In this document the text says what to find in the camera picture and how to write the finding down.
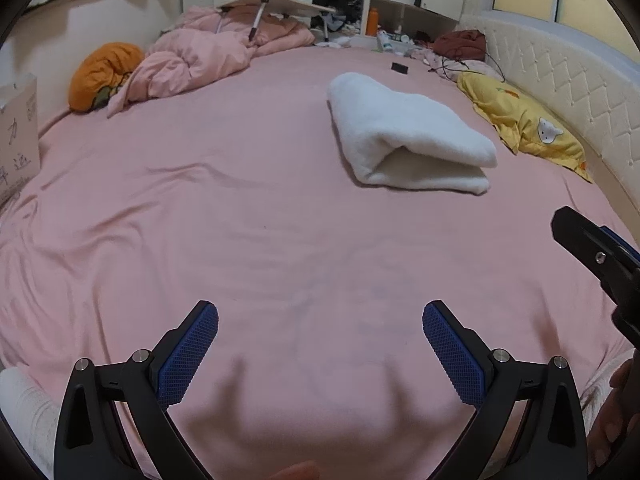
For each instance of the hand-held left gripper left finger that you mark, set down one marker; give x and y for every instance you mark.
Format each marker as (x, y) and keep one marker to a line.
(192, 350)

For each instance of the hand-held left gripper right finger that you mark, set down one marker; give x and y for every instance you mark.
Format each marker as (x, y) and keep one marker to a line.
(452, 355)

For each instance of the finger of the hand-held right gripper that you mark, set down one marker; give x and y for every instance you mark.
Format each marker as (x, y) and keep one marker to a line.
(582, 240)

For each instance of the white knit sweater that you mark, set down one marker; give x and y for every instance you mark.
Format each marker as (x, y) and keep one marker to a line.
(400, 130)

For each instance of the person's right hand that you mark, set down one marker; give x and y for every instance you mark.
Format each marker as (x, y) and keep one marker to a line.
(612, 425)

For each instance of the person's left hand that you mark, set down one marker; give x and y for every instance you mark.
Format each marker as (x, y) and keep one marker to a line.
(295, 471)

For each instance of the pink bed sheet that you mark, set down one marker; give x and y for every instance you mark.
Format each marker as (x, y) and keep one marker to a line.
(200, 210)

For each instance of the yellow cartoon pillow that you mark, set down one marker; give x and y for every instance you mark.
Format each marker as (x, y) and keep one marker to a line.
(510, 110)

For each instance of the white quilted headboard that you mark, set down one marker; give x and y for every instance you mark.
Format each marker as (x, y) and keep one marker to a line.
(575, 85)

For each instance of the white knit clothing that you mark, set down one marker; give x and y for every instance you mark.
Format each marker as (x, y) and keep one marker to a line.
(25, 420)

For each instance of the dark red cloth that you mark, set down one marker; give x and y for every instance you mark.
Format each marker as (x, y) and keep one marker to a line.
(460, 44)

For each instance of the small black flat object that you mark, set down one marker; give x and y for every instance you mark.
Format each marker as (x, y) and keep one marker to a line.
(400, 68)

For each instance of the cardboard sign with handwriting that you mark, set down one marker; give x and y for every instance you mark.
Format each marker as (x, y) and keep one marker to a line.
(20, 140)

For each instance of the white tube bottle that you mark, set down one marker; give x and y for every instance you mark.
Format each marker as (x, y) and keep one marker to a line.
(385, 41)

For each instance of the orange pillow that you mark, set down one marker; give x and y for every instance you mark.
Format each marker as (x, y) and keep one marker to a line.
(100, 75)

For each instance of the pink duvet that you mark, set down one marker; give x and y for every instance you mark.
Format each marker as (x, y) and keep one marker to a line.
(190, 55)

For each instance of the orange bottle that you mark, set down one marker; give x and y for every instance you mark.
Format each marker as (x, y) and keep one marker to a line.
(372, 22)

